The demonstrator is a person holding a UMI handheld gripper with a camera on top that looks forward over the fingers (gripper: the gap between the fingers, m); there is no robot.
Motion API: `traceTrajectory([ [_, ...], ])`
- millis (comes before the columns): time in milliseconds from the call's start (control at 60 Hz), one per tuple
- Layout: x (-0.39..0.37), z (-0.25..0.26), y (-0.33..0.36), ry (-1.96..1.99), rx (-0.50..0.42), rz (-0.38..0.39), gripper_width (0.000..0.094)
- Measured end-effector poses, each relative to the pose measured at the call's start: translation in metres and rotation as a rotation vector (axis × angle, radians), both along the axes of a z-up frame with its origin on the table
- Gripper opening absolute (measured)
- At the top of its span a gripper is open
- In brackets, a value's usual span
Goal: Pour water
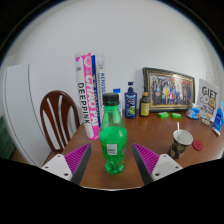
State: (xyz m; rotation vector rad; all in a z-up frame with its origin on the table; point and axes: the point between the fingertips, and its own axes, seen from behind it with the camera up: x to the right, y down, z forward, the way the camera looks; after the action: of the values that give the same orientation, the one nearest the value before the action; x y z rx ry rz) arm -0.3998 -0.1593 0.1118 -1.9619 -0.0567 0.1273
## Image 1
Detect blue and white tissue pack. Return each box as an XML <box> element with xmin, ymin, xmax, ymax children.
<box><xmin>185</xmin><ymin>103</ymin><xmax>202</xmax><ymax>120</ymax></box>

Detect amber bottle with yellow label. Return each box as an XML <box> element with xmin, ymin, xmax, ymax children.
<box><xmin>139</xmin><ymin>90</ymin><xmax>151</xmax><ymax>118</ymax></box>

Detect small patterned pouch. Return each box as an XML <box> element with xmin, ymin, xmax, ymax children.
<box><xmin>199</xmin><ymin>114</ymin><xmax>213</xmax><ymax>127</ymax></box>

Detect blue detergent bottle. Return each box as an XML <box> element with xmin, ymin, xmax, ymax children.
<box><xmin>213</xmin><ymin>101</ymin><xmax>224</xmax><ymax>133</ymax></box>

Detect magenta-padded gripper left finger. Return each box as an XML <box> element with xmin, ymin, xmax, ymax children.
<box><xmin>40</xmin><ymin>142</ymin><xmax>93</xmax><ymax>186</ymax></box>

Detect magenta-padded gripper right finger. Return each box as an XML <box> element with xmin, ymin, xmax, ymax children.
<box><xmin>131</xmin><ymin>142</ymin><xmax>184</xmax><ymax>186</ymax></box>

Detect white remote control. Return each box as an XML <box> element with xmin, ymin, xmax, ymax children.
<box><xmin>211</xmin><ymin>126</ymin><xmax>221</xmax><ymax>137</ymax></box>

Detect green plastic drink bottle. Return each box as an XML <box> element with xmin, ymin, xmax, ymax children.
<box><xmin>99</xmin><ymin>92</ymin><xmax>128</xmax><ymax>175</ymax></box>

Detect green crate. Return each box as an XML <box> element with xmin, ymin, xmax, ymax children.
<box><xmin>0</xmin><ymin>114</ymin><xmax>16</xmax><ymax>160</ymax></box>

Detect flat round red coaster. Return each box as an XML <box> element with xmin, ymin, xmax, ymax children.
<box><xmin>192</xmin><ymin>139</ymin><xmax>204</xmax><ymax>152</ymax></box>

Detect blue pump bottle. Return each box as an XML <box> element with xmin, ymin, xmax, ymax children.
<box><xmin>124</xmin><ymin>81</ymin><xmax>138</xmax><ymax>120</ymax></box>

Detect pink and white tube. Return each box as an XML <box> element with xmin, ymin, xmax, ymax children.
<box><xmin>74</xmin><ymin>52</ymin><xmax>101</xmax><ymax>140</ymax></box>

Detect framed group photo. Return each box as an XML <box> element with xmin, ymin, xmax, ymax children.
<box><xmin>142</xmin><ymin>67</ymin><xmax>196</xmax><ymax>113</ymax></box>

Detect dark floral mug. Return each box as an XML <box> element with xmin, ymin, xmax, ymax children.
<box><xmin>168</xmin><ymin>129</ymin><xmax>194</xmax><ymax>160</ymax></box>

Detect dark wooden chair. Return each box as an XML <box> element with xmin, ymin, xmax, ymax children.
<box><xmin>39</xmin><ymin>89</ymin><xmax>82</xmax><ymax>154</ymax></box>

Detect white bottle with blue cap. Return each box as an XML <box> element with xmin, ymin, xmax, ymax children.
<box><xmin>112</xmin><ymin>87</ymin><xmax>124</xmax><ymax>118</ymax></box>

